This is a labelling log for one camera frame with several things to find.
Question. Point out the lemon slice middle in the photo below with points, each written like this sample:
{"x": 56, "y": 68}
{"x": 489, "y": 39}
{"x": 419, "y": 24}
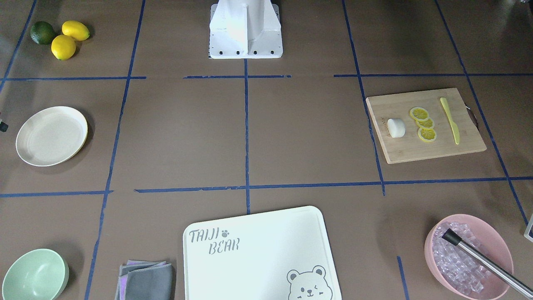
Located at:
{"x": 427, "y": 124}

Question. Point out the white object edge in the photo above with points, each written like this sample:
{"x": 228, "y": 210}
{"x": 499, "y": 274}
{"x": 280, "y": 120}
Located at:
{"x": 528, "y": 233}

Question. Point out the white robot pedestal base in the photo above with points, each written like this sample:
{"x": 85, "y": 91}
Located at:
{"x": 245, "y": 29}

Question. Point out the bamboo cutting board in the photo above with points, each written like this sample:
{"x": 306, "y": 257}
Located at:
{"x": 410, "y": 147}

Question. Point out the cream round plate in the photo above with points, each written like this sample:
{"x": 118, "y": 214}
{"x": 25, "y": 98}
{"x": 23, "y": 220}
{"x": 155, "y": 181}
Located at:
{"x": 51, "y": 136}

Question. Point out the lemon slice top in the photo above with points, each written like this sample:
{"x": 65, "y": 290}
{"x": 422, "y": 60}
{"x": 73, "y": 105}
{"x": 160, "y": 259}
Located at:
{"x": 419, "y": 114}

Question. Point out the yellow lemon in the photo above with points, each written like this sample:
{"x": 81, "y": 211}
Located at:
{"x": 76, "y": 30}
{"x": 63, "y": 47}

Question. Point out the yellow lemon upper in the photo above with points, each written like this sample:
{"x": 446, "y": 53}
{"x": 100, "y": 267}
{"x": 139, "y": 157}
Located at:
{"x": 76, "y": 30}

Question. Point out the white bear tray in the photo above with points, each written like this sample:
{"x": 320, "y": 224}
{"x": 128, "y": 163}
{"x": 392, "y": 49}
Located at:
{"x": 277, "y": 255}

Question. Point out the yellow lemon lower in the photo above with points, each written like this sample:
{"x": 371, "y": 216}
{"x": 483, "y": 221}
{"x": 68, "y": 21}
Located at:
{"x": 63, "y": 47}

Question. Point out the lemon slice bottom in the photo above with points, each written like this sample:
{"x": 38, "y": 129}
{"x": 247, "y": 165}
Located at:
{"x": 427, "y": 135}

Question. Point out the metal black-tipped tongs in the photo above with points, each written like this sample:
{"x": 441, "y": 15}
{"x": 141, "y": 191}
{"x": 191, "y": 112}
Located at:
{"x": 451, "y": 237}

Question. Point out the lemon slice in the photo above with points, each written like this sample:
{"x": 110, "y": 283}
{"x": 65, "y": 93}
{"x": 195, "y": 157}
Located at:
{"x": 427, "y": 135}
{"x": 419, "y": 114}
{"x": 427, "y": 124}

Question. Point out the purple folded cloth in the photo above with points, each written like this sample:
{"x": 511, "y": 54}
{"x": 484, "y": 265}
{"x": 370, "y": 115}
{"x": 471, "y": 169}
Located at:
{"x": 123, "y": 272}

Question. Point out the pink bowl with ice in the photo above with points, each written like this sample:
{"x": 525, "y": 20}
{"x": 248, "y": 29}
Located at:
{"x": 458, "y": 271}

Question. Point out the yellow plastic knife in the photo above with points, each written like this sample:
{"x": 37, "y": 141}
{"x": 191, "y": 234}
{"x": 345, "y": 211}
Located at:
{"x": 452, "y": 123}

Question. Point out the grey folded cloth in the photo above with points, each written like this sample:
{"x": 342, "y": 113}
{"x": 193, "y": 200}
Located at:
{"x": 152, "y": 283}

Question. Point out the green bowl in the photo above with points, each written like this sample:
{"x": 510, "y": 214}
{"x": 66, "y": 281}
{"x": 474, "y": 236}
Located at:
{"x": 40, "y": 274}

